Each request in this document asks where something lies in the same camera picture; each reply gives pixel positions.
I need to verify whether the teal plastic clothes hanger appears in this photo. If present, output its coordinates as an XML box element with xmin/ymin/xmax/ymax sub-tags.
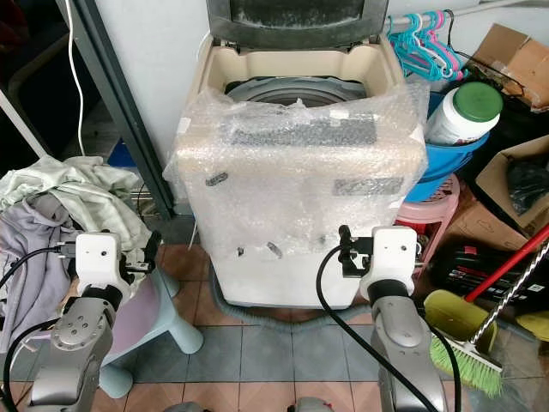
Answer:
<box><xmin>385</xmin><ymin>12</ymin><xmax>449</xmax><ymax>83</ymax></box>

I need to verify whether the green broom with silver handle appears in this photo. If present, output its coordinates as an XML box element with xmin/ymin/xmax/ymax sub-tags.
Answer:
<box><xmin>429</xmin><ymin>244</ymin><xmax>549</xmax><ymax>398</ymax></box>

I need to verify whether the dark metal door frame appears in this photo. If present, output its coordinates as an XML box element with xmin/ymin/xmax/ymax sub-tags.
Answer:
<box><xmin>51</xmin><ymin>0</ymin><xmax>183</xmax><ymax>217</ymax></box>

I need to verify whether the black plastic bag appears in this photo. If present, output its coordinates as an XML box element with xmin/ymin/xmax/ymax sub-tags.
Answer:
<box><xmin>505</xmin><ymin>154</ymin><xmax>549</xmax><ymax>217</ymax></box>

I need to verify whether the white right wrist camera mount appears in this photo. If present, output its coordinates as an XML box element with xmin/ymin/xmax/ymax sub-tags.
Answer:
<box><xmin>358</xmin><ymin>225</ymin><xmax>419</xmax><ymax>298</ymax></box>

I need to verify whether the lilac grey garment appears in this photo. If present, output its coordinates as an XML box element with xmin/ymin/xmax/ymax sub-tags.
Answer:
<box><xmin>0</xmin><ymin>193</ymin><xmax>88</xmax><ymax>354</ymax></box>

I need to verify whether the closed brown cardboard box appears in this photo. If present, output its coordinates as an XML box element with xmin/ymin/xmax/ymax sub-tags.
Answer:
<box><xmin>467</xmin><ymin>23</ymin><xmax>549</xmax><ymax>110</ymax></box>

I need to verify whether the white clothes rail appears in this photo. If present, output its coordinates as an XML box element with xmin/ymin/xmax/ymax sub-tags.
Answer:
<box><xmin>386</xmin><ymin>0</ymin><xmax>509</xmax><ymax>21</ymax></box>

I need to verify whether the beige top-load washing machine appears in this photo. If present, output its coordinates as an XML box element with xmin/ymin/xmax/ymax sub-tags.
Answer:
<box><xmin>176</xmin><ymin>33</ymin><xmax>430</xmax><ymax>310</ymax></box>

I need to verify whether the black and red tool case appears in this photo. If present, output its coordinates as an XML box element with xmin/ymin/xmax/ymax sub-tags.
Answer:
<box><xmin>429</xmin><ymin>239</ymin><xmax>543</xmax><ymax>294</ymax></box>

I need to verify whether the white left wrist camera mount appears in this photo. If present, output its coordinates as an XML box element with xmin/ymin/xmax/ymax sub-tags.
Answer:
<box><xmin>72</xmin><ymin>231</ymin><xmax>130</xmax><ymax>294</ymax></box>

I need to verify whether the pink plastic stool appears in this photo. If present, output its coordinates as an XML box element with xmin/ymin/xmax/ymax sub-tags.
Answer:
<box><xmin>395</xmin><ymin>173</ymin><xmax>462</xmax><ymax>251</ymax></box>

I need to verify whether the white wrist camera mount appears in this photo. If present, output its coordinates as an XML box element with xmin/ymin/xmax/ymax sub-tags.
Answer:
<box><xmin>72</xmin><ymin>231</ymin><xmax>130</xmax><ymax>294</ymax></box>
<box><xmin>358</xmin><ymin>225</ymin><xmax>419</xmax><ymax>298</ymax></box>

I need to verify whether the white green striped garment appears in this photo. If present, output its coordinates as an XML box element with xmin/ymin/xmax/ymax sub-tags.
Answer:
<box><xmin>0</xmin><ymin>155</ymin><xmax>157</xmax><ymax>251</ymax></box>

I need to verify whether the clear bubble wrap sheet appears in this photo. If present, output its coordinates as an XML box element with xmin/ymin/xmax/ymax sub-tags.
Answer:
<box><xmin>166</xmin><ymin>80</ymin><xmax>432</xmax><ymax>260</ymax></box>

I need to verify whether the yellow-green dustpan with red handle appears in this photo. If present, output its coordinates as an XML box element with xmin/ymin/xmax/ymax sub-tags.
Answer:
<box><xmin>422</xmin><ymin>224</ymin><xmax>549</xmax><ymax>354</ymax></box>

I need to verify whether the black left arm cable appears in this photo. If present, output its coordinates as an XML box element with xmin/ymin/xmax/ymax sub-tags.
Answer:
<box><xmin>0</xmin><ymin>247</ymin><xmax>83</xmax><ymax>412</ymax></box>

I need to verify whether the thin white wall cable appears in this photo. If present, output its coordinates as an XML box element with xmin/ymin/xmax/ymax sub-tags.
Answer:
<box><xmin>68</xmin><ymin>0</ymin><xmax>88</xmax><ymax>157</ymax></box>

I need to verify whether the open brown cardboard box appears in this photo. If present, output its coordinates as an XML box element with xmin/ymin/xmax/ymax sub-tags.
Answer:
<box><xmin>475</xmin><ymin>132</ymin><xmax>549</xmax><ymax>239</ymax></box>

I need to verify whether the blue plastic crate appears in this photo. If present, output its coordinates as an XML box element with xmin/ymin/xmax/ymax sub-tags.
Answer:
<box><xmin>106</xmin><ymin>136</ymin><xmax>139</xmax><ymax>169</ymax></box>

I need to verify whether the pink plastic clothes hanger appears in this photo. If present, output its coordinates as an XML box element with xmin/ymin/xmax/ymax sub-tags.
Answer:
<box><xmin>424</xmin><ymin>9</ymin><xmax>466</xmax><ymax>75</ymax></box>

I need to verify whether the dark grey washer lid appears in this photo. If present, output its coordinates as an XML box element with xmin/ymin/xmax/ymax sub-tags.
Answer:
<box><xmin>206</xmin><ymin>0</ymin><xmax>389</xmax><ymax>49</ymax></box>

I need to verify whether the white bottle with green cap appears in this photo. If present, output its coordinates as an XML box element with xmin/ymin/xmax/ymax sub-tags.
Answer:
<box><xmin>425</xmin><ymin>81</ymin><xmax>504</xmax><ymax>147</ymax></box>

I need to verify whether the pale plastic stool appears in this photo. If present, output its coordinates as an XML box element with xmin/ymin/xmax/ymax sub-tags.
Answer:
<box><xmin>84</xmin><ymin>264</ymin><xmax>197</xmax><ymax>401</ymax></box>

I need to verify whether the blue plastic basin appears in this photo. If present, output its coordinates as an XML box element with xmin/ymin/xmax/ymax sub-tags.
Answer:
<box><xmin>423</xmin><ymin>90</ymin><xmax>492</xmax><ymax>203</ymax></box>

